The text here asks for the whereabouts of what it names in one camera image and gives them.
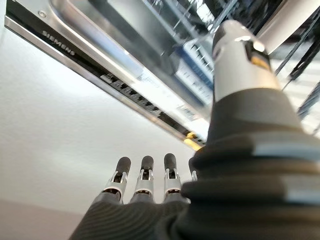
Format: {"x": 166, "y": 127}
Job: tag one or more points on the black built-in dishwasher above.
{"x": 100, "y": 50}

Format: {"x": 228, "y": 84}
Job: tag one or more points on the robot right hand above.
{"x": 250, "y": 187}

